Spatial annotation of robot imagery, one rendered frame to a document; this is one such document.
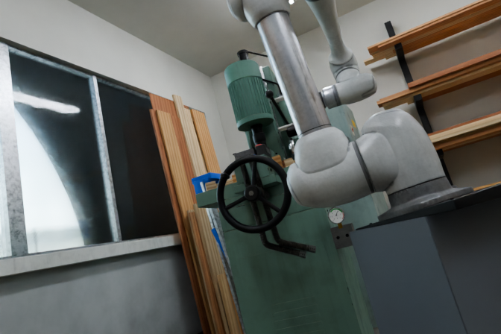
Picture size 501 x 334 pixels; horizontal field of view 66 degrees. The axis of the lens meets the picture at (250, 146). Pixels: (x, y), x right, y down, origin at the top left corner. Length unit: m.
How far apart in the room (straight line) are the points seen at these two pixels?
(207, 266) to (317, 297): 1.57
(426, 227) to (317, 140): 0.35
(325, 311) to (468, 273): 0.75
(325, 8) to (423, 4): 3.06
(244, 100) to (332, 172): 0.85
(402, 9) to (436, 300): 3.64
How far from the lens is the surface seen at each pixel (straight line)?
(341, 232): 1.51
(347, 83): 1.58
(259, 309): 1.64
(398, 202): 1.05
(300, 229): 1.57
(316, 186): 1.04
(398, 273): 1.02
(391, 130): 1.05
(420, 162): 1.04
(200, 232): 3.04
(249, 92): 1.79
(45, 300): 2.40
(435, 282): 0.94
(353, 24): 4.36
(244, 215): 1.62
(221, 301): 3.03
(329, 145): 1.05
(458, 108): 4.00
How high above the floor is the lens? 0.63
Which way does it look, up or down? 14 degrees up
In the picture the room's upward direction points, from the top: 14 degrees counter-clockwise
